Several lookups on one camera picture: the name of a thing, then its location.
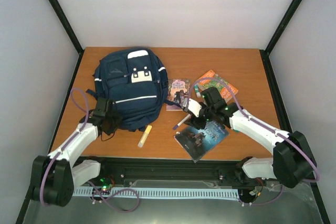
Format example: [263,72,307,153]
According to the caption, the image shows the dark blue Wuthering Heights book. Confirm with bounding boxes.
[174,121,229,163]

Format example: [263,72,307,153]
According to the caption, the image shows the navy blue backpack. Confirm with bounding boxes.
[86,47,169,132]

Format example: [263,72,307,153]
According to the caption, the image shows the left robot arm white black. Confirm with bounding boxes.
[30,98,122,207]

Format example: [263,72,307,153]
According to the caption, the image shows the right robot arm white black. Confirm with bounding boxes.
[182,87,317,188]

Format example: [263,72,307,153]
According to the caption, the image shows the orange green paperback book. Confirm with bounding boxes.
[197,70,238,102]

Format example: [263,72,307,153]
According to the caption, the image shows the yellow highlighter pen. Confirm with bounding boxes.
[138,125,152,148]

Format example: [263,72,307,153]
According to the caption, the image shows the purple capped marker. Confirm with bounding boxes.
[173,114,191,130]

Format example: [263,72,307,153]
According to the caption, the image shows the pink paperback book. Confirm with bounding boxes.
[166,79,191,111]

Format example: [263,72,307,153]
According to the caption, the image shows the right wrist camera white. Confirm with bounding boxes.
[181,98,202,118]

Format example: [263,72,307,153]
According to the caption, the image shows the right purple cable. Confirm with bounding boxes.
[184,77,321,207]

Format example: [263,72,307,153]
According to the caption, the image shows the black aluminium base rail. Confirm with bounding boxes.
[34,155,316,190]

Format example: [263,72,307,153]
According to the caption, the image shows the light blue cable duct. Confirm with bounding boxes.
[73,186,239,200]

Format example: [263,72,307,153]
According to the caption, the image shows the left black frame post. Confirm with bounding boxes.
[33,0,85,55]

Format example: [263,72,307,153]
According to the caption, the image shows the black frame post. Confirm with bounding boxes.
[33,0,85,55]
[264,0,320,54]

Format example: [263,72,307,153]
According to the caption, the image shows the right black frame post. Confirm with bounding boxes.
[264,0,320,54]

